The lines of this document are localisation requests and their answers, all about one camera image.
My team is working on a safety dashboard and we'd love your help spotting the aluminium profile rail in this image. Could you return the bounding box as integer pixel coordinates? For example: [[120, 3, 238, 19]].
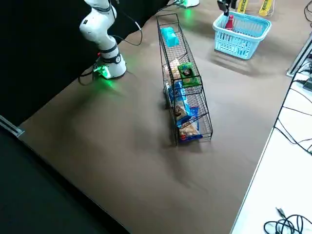
[[0, 114, 25, 137]]

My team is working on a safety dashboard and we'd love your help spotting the black wire rack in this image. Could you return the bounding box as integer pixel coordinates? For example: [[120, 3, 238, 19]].
[[156, 13, 214, 147]]

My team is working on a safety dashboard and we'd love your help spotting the blue and cream chips bag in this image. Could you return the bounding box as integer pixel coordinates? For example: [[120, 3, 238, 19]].
[[177, 106, 203, 144]]

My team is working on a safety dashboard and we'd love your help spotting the red cola bottle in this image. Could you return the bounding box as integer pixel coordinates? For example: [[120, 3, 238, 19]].
[[224, 14, 235, 31]]

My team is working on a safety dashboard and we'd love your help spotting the light blue plastic basket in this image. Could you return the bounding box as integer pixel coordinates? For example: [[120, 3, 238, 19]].
[[212, 11, 273, 61]]

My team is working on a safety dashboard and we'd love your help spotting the teal chips bag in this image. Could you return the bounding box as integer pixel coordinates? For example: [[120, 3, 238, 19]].
[[160, 26, 180, 47]]

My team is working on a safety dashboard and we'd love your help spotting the green snack bag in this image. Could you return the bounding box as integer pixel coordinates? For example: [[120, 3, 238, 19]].
[[177, 62, 198, 86]]

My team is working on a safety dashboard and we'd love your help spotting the aluminium profile post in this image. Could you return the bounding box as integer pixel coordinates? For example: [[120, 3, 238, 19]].
[[287, 36, 312, 77]]

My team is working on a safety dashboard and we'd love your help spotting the black desk cable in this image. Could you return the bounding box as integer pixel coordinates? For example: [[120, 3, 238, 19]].
[[264, 207, 312, 234], [273, 62, 312, 156]]

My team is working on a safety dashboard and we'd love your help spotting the blue cookie bag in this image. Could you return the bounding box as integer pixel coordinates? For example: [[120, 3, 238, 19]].
[[167, 81, 190, 121]]

